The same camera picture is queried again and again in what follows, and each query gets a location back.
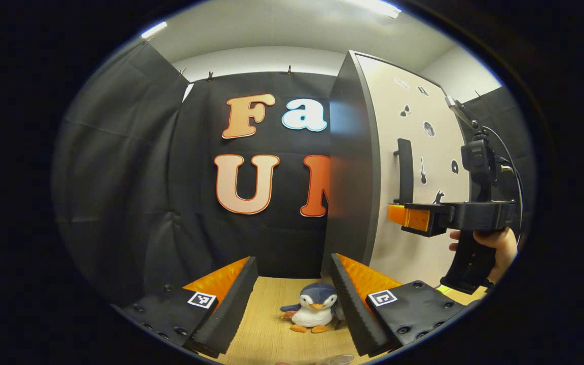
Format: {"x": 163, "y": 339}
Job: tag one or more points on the penguin plush toy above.
{"x": 315, "y": 314}

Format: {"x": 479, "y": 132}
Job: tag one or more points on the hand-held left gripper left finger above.
{"x": 232, "y": 309}

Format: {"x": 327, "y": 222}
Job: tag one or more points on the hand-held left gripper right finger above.
{"x": 353, "y": 314}

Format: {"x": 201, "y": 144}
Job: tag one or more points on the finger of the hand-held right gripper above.
{"x": 413, "y": 219}

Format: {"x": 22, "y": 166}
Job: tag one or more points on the ceiling light strip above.
{"x": 154, "y": 30}

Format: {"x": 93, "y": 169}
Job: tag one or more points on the white cabinet door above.
{"x": 441, "y": 147}

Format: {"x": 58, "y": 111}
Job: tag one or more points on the ceiling light panel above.
{"x": 380, "y": 7}

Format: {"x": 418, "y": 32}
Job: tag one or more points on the black backdrop cloth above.
{"x": 119, "y": 177}

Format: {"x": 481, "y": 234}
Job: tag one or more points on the grey cabinet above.
{"x": 350, "y": 177}

